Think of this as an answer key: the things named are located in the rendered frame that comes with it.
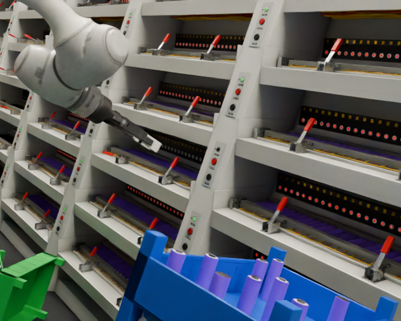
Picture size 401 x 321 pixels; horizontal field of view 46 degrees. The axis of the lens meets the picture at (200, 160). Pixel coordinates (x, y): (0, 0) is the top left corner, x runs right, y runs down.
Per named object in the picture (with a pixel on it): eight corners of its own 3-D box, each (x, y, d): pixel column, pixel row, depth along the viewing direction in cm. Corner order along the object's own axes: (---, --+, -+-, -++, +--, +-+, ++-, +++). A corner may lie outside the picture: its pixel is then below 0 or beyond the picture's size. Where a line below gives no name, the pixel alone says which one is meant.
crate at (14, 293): (-29, 344, 123) (-1, 355, 123) (-4, 271, 123) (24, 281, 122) (23, 309, 153) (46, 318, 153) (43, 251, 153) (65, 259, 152)
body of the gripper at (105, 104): (77, 114, 124) (104, 131, 130) (91, 119, 118) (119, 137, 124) (91, 90, 125) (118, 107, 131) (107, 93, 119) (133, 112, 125)
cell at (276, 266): (267, 302, 70) (281, 261, 70) (256, 297, 72) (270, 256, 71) (273, 302, 72) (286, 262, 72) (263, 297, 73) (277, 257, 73)
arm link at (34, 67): (55, 116, 118) (88, 101, 110) (-1, 82, 108) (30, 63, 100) (67, 81, 123) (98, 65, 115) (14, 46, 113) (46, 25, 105)
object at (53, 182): (63, 206, 182) (65, 172, 179) (13, 169, 228) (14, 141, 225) (111, 201, 194) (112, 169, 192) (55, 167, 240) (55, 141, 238)
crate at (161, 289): (264, 398, 41) (295, 310, 40) (122, 295, 54) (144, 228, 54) (380, 358, 63) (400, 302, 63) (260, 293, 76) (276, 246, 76)
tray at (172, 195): (188, 214, 129) (191, 181, 127) (90, 164, 175) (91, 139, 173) (241, 207, 141) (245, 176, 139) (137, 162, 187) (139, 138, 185)
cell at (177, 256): (161, 307, 53) (179, 252, 53) (150, 300, 54) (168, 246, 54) (172, 306, 54) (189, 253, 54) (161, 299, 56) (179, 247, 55)
